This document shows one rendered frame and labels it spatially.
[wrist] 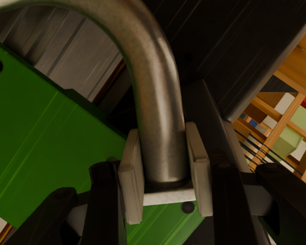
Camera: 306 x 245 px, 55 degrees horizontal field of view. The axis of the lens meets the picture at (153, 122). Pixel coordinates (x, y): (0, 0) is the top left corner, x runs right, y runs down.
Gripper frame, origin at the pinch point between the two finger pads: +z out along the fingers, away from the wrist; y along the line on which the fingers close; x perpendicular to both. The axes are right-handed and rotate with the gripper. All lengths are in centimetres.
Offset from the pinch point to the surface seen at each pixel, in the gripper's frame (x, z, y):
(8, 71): 6.4, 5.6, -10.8
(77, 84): 0, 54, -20
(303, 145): -320, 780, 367
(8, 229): -13.2, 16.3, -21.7
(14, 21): 10.0, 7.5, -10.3
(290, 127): -99, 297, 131
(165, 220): -6.2, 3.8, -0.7
